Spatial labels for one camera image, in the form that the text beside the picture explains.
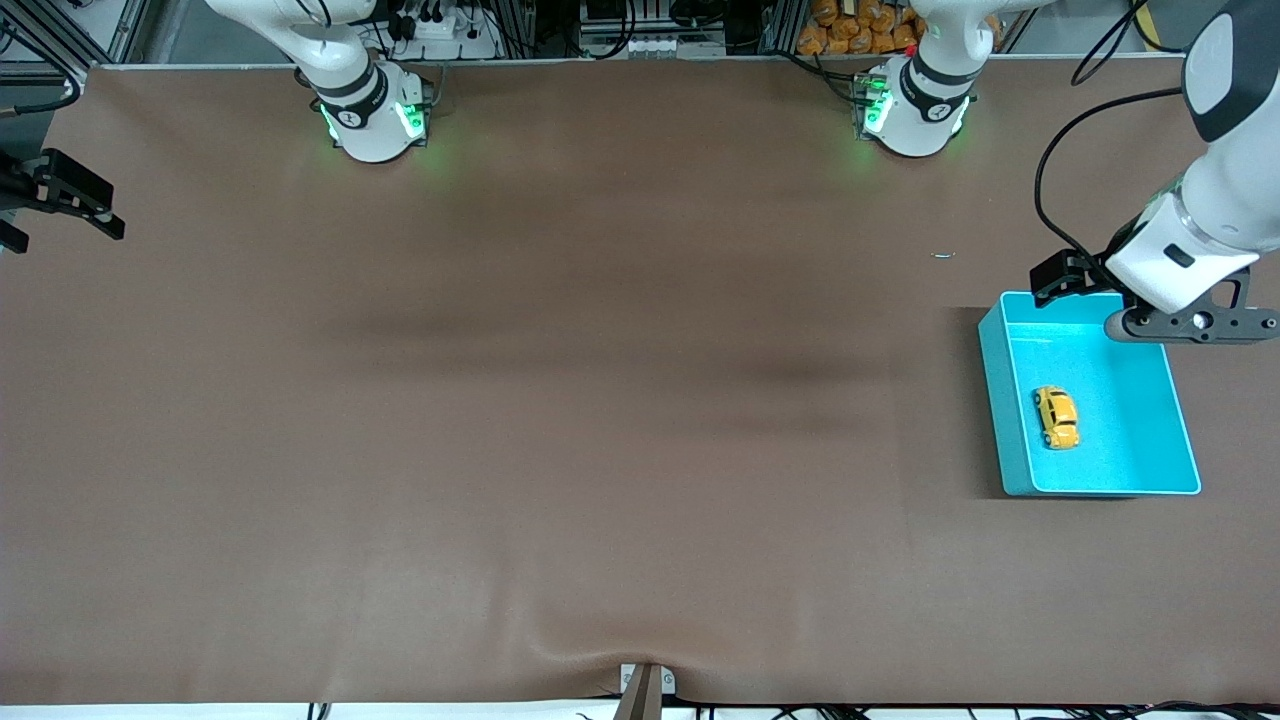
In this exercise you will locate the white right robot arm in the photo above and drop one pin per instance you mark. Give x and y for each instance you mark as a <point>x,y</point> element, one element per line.
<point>370,140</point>

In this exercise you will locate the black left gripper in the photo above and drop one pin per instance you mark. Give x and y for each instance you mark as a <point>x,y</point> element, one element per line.
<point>1092,271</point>

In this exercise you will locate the yellow beetle toy car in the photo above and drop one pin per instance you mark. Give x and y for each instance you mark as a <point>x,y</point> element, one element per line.
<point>1057,418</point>

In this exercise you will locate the teal plastic bin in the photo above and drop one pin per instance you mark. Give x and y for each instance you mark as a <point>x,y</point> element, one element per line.
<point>1120,430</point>

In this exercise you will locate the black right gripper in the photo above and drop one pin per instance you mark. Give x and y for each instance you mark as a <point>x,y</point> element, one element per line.
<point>22,187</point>

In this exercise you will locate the brown table mat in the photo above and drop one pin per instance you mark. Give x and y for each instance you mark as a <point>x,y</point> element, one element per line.
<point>640,400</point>

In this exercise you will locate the grey metal clamp bracket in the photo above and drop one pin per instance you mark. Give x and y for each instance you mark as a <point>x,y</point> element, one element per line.
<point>669,683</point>

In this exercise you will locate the white terminal block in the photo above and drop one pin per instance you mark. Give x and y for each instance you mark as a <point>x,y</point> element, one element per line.
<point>660,46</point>

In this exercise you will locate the aluminium frame profile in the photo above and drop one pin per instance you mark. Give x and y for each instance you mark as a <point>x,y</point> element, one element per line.
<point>120,30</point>

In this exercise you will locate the brown camera post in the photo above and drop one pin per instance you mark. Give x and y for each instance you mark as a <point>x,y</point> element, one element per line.
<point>640,700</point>

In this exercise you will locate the white corner bracket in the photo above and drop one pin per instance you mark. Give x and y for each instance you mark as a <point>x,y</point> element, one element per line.
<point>75,83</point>

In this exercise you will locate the orange snack bags pile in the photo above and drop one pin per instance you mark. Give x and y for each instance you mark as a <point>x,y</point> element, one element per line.
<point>860,30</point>

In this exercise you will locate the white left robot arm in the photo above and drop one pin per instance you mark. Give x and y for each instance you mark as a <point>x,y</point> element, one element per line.
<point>925,135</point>

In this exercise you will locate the white power strip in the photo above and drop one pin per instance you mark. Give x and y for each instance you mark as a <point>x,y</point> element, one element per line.
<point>440,30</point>

